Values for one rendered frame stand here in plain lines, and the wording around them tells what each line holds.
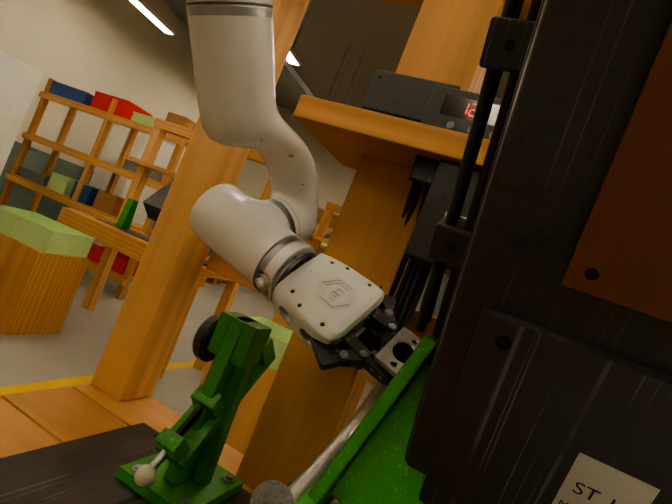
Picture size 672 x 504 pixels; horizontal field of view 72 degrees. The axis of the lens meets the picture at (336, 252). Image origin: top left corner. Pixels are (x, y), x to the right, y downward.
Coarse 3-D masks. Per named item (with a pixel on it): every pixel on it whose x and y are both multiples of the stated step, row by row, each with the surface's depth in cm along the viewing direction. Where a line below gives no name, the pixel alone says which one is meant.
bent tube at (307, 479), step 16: (400, 336) 50; (416, 336) 51; (384, 352) 49; (400, 352) 52; (384, 368) 48; (400, 368) 48; (368, 400) 55; (352, 416) 57; (352, 432) 55; (336, 448) 54; (320, 464) 52; (304, 480) 51
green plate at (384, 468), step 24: (432, 336) 40; (408, 360) 38; (408, 384) 38; (384, 408) 38; (408, 408) 38; (360, 432) 38; (384, 432) 39; (408, 432) 38; (336, 456) 39; (360, 456) 39; (384, 456) 38; (336, 480) 39; (360, 480) 39; (384, 480) 38; (408, 480) 38
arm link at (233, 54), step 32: (192, 32) 48; (224, 32) 46; (256, 32) 47; (224, 64) 47; (256, 64) 48; (224, 96) 49; (256, 96) 50; (224, 128) 50; (256, 128) 51; (288, 128) 55; (288, 160) 59; (288, 192) 63
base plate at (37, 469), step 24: (120, 432) 78; (144, 432) 81; (24, 456) 63; (48, 456) 65; (72, 456) 67; (96, 456) 69; (120, 456) 71; (144, 456) 74; (0, 480) 57; (24, 480) 58; (48, 480) 60; (72, 480) 62; (96, 480) 64; (120, 480) 66
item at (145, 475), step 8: (160, 456) 63; (144, 464) 62; (152, 464) 62; (160, 464) 63; (136, 472) 61; (144, 472) 60; (152, 472) 61; (136, 480) 60; (144, 480) 60; (152, 480) 61
